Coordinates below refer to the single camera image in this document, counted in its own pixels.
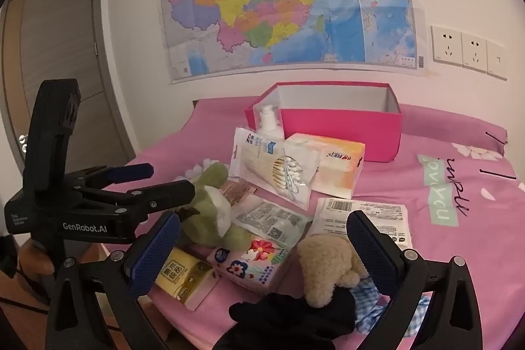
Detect clear plastic cup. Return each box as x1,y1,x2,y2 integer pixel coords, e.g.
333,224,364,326
255,104,285,140

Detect pink cardboard box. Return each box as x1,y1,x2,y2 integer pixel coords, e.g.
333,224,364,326
245,81,403,163

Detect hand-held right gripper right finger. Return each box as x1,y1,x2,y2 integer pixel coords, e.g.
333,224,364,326
346,210,485,350

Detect white wall socket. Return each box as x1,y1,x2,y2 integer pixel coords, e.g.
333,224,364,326
461,31,489,70
430,25,463,66

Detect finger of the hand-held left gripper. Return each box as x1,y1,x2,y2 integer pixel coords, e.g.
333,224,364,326
80,165,155,191
78,180,196,219

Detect clear grey printed packet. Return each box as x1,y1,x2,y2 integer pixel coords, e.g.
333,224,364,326
232,199,312,252

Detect large orange tissue pack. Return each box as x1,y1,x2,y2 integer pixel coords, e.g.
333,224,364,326
285,133,366,200

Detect grey wooden door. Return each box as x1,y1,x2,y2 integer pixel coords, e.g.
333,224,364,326
0,0,136,211

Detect white barcode packet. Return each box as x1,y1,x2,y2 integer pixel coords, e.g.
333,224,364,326
307,197,413,250

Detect colourful wall map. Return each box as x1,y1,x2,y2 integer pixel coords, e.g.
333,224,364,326
158,0,427,84

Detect blue checked scrunchie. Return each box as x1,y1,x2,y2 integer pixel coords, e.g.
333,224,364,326
355,276,433,338

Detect beige plush toy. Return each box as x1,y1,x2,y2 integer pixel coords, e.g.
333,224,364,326
296,234,370,309

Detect white wall switch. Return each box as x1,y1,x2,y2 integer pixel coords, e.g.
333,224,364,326
486,39,508,79

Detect person's left hand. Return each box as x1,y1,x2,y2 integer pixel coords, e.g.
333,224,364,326
18,238,56,276

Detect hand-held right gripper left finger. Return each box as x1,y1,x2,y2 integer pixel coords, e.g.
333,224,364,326
45,211,183,350

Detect yellow tissue pack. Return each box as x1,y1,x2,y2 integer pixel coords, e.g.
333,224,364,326
155,247,220,312

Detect green plush toy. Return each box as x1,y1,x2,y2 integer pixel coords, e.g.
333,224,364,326
178,162,252,252

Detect pink snack packet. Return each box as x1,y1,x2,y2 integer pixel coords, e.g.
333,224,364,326
223,180,257,207

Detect floral tissue pack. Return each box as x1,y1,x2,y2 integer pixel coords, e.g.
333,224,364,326
206,236,293,295

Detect black scrunchie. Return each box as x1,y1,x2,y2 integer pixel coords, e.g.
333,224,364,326
213,286,357,350

